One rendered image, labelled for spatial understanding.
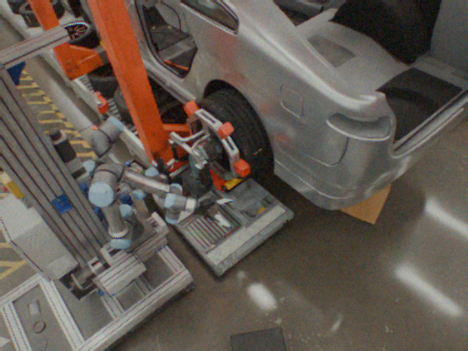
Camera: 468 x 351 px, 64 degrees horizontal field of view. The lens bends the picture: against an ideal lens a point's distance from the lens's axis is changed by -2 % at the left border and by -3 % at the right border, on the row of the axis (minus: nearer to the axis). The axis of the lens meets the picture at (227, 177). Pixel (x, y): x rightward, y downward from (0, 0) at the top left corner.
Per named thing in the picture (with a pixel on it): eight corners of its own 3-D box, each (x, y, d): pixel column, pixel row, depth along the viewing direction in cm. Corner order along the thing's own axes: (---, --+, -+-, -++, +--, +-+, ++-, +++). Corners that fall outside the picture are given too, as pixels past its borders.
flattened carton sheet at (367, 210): (393, 180, 345) (394, 178, 342) (373, 225, 316) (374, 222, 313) (362, 169, 358) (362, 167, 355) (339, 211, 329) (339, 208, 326)
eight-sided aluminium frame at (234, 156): (244, 187, 284) (237, 133, 244) (237, 193, 282) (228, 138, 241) (201, 151, 315) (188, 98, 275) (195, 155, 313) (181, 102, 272)
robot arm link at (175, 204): (165, 199, 202) (167, 189, 196) (186, 204, 203) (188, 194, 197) (163, 210, 197) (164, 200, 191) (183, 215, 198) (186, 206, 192)
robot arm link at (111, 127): (89, 164, 264) (94, 126, 218) (103, 151, 272) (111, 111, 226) (102, 175, 265) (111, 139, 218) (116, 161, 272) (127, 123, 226)
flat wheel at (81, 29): (108, 34, 544) (102, 18, 527) (88, 59, 503) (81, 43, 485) (68, 36, 558) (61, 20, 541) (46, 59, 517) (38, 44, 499)
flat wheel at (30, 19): (38, 9, 642) (31, -5, 624) (71, 7, 628) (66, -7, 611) (17, 28, 600) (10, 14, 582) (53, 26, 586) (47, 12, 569)
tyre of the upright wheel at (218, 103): (265, 178, 306) (281, 130, 248) (243, 194, 298) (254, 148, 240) (214, 124, 328) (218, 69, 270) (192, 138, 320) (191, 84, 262)
